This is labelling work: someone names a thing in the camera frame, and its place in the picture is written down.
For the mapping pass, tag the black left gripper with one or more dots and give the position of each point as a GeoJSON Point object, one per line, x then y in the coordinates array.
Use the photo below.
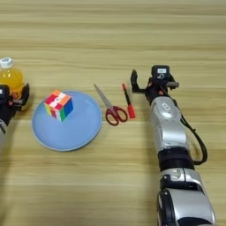
{"type": "Point", "coordinates": [7, 110]}

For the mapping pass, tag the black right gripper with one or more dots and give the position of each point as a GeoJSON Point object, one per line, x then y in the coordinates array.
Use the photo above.
{"type": "Point", "coordinates": [160, 88]}

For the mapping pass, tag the multicoloured puzzle cube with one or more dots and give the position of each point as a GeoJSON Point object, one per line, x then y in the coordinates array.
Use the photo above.
{"type": "Point", "coordinates": [58, 104]}

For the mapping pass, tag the left gripper labelled black box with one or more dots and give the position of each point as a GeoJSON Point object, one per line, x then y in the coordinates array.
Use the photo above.
{"type": "Point", "coordinates": [3, 92]}

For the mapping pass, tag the red and black marker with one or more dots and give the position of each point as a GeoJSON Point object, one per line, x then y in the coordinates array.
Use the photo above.
{"type": "Point", "coordinates": [131, 111]}

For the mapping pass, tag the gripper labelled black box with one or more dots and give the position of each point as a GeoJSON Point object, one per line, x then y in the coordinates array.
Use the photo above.
{"type": "Point", "coordinates": [3, 92]}
{"type": "Point", "coordinates": [160, 72]}

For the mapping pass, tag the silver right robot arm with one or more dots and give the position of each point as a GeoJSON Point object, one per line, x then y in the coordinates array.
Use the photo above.
{"type": "Point", "coordinates": [172, 135]}

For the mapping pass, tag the round blue plate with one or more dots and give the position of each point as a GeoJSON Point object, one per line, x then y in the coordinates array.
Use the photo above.
{"type": "Point", "coordinates": [76, 132]}

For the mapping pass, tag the right gripper labelled black box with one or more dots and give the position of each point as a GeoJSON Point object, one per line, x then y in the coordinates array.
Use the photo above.
{"type": "Point", "coordinates": [160, 72]}

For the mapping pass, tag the orange juice bottle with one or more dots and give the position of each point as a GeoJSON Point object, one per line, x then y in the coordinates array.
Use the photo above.
{"type": "Point", "coordinates": [11, 78]}

